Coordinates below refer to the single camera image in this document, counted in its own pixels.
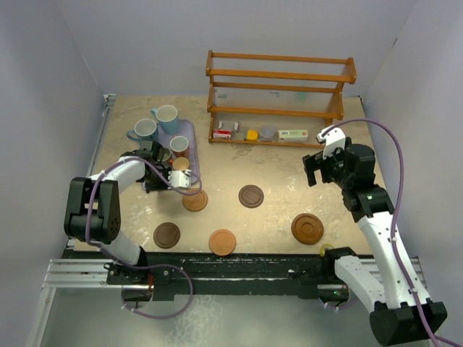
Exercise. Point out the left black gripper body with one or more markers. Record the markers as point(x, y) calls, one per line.
point(155, 182)

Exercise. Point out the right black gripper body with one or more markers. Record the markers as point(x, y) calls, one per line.
point(332, 168)

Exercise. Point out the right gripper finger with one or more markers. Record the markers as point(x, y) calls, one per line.
point(310, 164)
point(311, 172)

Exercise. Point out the ringed brown wooden coaster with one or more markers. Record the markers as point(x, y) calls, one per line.
point(307, 228)

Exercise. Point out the dark walnut coaster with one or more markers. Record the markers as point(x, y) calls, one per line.
point(251, 196)

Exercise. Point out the light wood coaster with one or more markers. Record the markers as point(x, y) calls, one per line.
point(195, 200)

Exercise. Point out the dark brown coaster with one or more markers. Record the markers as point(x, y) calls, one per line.
point(166, 235)

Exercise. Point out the orange terracotta coaster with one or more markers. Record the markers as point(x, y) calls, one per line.
point(222, 242)

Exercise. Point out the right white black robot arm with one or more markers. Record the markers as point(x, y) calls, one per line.
point(400, 308)

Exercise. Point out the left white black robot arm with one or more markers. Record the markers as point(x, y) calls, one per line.
point(93, 213)

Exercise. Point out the olive green small cup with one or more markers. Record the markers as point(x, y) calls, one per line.
point(166, 155)

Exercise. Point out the orange copper small cup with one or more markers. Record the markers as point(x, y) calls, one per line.
point(181, 164)

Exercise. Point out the teal mug white inside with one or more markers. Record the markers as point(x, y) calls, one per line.
point(144, 129)

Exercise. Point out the brown red mug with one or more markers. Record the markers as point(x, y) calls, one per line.
point(180, 146)

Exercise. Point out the green white long box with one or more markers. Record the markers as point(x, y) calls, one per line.
point(293, 136)

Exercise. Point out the light blue tall mug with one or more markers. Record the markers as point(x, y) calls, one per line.
point(168, 118)

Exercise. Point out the lavender plastic tray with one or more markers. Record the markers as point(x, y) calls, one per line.
point(186, 130)

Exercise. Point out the yellow small object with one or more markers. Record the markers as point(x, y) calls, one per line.
point(252, 135)

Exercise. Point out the red white small box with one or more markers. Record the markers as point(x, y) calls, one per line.
point(219, 134)

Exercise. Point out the yellow tape roll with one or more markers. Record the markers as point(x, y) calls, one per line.
point(324, 248)

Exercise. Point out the wooden three-tier shelf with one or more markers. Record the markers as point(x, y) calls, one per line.
point(273, 86)

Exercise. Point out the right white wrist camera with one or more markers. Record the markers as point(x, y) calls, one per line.
point(333, 138)

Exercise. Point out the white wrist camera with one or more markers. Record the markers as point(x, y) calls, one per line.
point(333, 138)
point(180, 179)

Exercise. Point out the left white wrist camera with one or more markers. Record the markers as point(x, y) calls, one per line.
point(180, 179)

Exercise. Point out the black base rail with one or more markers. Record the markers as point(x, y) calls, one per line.
point(305, 276)

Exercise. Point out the aluminium frame rail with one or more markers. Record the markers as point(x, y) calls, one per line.
point(68, 274)

